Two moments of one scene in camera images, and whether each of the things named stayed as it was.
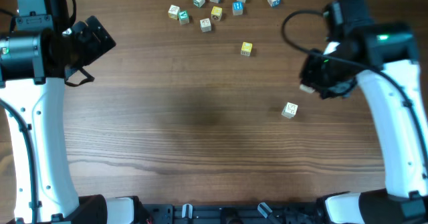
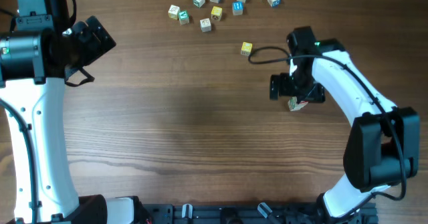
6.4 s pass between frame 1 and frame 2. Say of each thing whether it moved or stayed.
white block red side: stayed
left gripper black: stayed
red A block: moved
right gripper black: moved
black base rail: stayed
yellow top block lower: stayed
